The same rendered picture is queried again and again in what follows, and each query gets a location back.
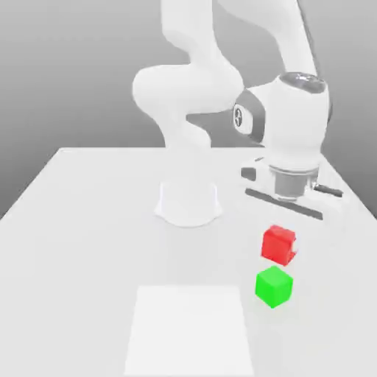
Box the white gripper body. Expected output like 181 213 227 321
243 187 325 228

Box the small green cube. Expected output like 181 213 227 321
255 265 295 309

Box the small red cube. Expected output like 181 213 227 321
261 224 298 267

